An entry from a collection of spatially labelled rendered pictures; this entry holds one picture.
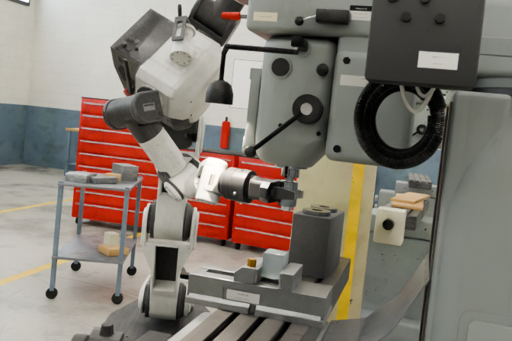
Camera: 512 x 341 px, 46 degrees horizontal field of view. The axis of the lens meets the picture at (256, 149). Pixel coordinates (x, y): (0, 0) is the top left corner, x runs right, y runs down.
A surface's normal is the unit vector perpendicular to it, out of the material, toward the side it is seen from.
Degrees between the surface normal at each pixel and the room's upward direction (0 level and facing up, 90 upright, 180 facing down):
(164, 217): 81
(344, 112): 90
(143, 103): 77
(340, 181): 90
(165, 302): 103
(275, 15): 90
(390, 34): 90
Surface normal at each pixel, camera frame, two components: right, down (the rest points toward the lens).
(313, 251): -0.34, 0.01
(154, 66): 0.09, -0.47
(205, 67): 0.65, 0.04
